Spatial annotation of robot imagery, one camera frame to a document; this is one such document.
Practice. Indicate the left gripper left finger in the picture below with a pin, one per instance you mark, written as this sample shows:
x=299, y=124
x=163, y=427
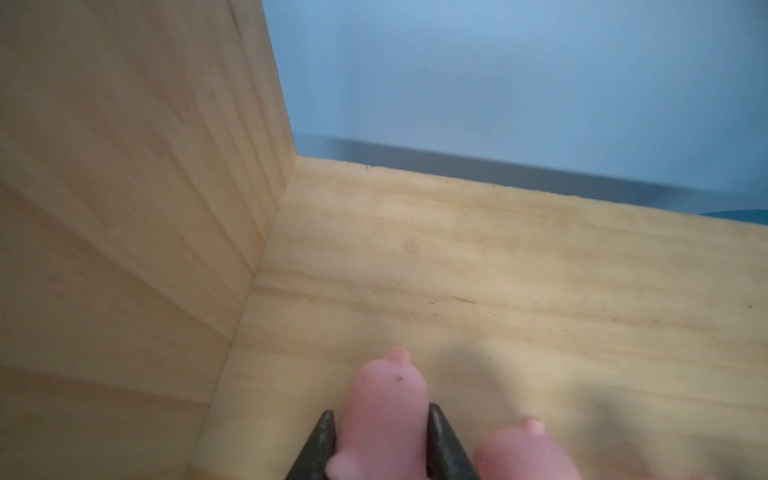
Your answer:
x=318, y=449

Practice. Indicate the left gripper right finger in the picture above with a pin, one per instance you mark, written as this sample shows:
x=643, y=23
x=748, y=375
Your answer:
x=446, y=459

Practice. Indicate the pink toy pig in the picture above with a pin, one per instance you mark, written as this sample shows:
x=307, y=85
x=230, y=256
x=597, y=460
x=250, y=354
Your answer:
x=524, y=452
x=383, y=431

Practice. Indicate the wooden two-tier shelf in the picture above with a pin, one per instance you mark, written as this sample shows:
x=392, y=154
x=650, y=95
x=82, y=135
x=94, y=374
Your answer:
x=183, y=295

